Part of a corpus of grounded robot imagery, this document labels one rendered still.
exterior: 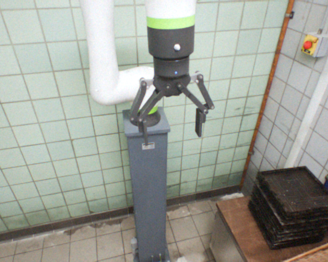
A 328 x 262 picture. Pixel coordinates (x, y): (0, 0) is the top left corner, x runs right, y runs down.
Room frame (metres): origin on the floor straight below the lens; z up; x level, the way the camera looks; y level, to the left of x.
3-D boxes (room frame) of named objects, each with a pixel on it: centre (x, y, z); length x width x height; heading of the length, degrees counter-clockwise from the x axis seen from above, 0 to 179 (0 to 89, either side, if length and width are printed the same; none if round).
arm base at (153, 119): (1.05, 0.08, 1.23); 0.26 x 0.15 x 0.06; 11
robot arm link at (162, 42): (0.51, -0.02, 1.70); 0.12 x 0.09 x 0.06; 12
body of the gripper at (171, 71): (0.50, -0.02, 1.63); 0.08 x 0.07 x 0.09; 102
